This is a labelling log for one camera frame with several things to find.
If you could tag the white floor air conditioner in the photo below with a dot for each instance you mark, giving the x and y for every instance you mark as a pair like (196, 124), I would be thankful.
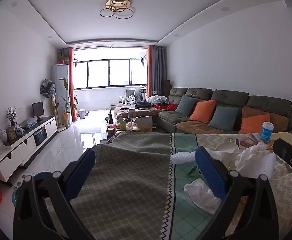
(59, 80)

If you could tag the blue cushion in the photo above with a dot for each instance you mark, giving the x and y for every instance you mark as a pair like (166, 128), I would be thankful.
(185, 105)
(223, 118)

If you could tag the green carton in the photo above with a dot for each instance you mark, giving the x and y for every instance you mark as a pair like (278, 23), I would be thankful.
(122, 125)

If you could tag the small white tissue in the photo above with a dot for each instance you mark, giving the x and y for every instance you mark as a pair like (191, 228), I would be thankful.
(198, 195)

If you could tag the wooden floor stand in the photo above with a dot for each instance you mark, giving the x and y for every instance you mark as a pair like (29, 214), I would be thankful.
(54, 112)

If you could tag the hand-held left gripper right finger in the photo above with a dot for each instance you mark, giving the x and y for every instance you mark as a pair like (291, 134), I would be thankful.
(210, 175)

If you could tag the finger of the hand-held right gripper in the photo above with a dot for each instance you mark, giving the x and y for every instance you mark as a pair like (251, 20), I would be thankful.
(288, 152)

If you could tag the red white card pack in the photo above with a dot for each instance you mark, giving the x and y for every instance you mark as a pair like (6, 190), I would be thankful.
(247, 143)

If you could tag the white office chair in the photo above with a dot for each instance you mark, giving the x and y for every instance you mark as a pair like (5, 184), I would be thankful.
(128, 96)

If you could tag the clear plastic bag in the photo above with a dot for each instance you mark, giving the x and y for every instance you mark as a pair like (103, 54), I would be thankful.
(32, 122)

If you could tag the red cloth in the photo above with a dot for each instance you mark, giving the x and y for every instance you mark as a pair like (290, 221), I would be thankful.
(172, 107)

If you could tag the blue white porcelain teapot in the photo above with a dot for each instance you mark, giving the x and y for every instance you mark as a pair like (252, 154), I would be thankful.
(19, 130)

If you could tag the black clothes pile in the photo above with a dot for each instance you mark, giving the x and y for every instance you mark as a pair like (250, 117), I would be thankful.
(143, 104)

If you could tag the orange cushion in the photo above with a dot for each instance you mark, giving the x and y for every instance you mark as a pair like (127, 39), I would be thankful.
(203, 111)
(253, 125)

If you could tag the black monitor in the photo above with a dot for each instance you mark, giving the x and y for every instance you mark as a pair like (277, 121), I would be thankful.
(38, 108)

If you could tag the patterned tablecloth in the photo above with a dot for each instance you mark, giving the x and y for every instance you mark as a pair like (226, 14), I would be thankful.
(136, 175)

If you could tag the small tree in dark vase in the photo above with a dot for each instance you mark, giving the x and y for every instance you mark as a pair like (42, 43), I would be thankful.
(11, 115)

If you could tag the wooden picture frame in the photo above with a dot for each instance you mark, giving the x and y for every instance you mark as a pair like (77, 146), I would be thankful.
(11, 133)

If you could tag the white TV cabinet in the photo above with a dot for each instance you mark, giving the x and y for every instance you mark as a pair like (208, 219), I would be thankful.
(18, 150)

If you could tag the small potted plant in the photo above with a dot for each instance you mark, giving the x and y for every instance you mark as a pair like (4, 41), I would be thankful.
(62, 60)

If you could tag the large crumpled white tissue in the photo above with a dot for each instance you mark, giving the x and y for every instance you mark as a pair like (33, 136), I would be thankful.
(255, 160)

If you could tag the white paper cup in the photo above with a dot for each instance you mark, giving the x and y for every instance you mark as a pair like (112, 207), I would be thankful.
(227, 148)

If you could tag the tall leafy plant yellow pot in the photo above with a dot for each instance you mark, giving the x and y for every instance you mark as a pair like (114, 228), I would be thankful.
(66, 116)

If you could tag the patterned dark cloth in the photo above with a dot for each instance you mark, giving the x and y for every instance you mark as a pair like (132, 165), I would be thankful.
(47, 87)

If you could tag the grey curtain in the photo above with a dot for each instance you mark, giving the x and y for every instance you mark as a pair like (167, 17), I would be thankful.
(64, 55)
(160, 67)

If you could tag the green wrapper scrap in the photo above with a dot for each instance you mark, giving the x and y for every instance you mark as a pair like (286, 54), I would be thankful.
(193, 172)

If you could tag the red box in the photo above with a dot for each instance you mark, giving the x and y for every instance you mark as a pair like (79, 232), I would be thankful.
(158, 107)

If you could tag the silver waste bin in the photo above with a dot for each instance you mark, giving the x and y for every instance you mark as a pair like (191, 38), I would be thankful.
(82, 113)

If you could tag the dark wooden cabinet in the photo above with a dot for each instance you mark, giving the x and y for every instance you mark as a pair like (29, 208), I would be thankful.
(165, 87)

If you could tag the cluttered coffee table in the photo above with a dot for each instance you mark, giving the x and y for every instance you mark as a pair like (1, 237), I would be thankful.
(132, 112)

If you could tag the blue white canister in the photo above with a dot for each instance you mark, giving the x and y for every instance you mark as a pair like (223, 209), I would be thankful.
(267, 131)

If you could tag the large balcony window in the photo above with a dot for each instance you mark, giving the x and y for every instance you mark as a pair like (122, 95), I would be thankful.
(98, 72)

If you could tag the green sofa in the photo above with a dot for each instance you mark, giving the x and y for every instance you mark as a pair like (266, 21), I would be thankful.
(230, 97)

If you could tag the orange curtain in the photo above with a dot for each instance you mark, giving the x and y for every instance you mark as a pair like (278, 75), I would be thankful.
(72, 85)
(151, 72)

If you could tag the teal plastic bin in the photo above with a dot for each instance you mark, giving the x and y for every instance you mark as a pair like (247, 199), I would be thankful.
(43, 175)

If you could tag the white foam fruit net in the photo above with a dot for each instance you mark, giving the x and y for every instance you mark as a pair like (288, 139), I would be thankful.
(183, 157)

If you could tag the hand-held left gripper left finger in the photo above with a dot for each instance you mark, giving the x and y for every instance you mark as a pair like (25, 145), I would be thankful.
(81, 175)

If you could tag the white ceramic jar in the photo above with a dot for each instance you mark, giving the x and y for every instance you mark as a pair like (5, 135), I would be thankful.
(2, 136)

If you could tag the white clothes pile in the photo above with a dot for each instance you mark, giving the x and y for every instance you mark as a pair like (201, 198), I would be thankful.
(157, 99)

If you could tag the brown paper bag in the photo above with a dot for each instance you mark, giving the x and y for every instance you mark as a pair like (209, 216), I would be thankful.
(144, 124)

